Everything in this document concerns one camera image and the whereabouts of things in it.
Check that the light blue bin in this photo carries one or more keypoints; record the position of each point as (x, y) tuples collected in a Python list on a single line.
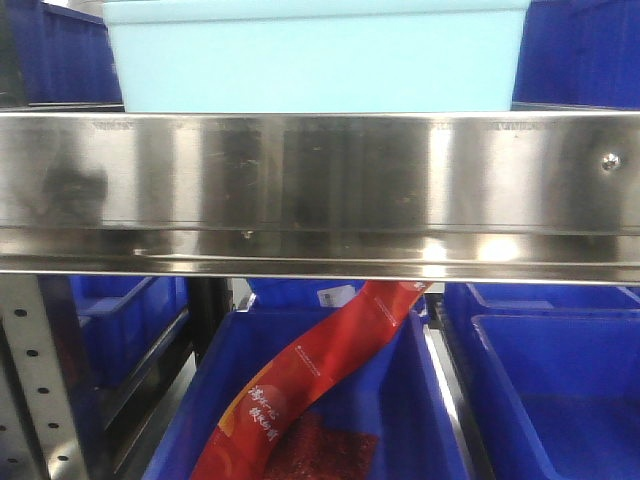
[(315, 56)]

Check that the left upper blue bin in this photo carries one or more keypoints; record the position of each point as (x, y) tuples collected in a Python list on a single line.
[(65, 55)]

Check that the blue bin with snack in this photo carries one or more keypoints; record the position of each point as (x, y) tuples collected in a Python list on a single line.
[(386, 420)]

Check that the perforated steel shelf upright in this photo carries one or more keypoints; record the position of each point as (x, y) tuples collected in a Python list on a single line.
[(38, 320)]

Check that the steel shelf front rail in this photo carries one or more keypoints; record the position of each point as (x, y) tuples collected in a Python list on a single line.
[(519, 196)]

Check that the right upper blue bin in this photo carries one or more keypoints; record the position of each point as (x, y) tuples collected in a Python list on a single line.
[(582, 53)]

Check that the lower right blue bin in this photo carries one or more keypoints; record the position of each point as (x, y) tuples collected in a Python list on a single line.
[(552, 374)]

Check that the red snack package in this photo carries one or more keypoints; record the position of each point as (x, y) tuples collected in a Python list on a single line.
[(259, 415)]

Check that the lower left blue bin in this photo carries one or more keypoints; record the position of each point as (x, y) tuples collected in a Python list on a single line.
[(122, 316)]

